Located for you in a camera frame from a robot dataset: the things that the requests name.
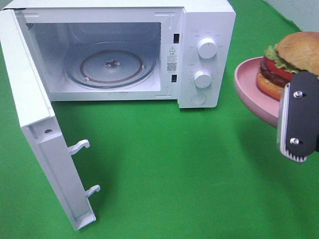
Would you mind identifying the glass turntable plate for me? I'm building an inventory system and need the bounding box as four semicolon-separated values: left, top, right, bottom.
64;41;159;89

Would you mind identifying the pink round plate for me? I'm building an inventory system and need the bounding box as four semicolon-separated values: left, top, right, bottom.
234;56;280;127

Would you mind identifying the white microwave door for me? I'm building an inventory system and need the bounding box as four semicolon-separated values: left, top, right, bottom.
0;9;100;230

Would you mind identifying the round door release button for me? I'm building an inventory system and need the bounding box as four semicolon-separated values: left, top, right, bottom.
191;93;206;106

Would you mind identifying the burger with lettuce and tomato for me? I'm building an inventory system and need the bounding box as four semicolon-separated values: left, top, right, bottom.
256;31;319;100

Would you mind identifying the white microwave oven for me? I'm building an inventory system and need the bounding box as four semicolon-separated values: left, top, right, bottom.
1;0;236;108

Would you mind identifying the lower white dial knob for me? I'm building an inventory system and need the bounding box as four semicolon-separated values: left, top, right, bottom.
194;70;212;89

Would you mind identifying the green table cloth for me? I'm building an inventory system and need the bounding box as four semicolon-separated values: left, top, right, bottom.
0;0;319;239

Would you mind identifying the upper white dial knob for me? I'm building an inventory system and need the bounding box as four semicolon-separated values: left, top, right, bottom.
197;36;217;59

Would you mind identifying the white dial knob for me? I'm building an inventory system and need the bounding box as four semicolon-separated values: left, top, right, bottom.
197;36;217;59
194;70;212;89

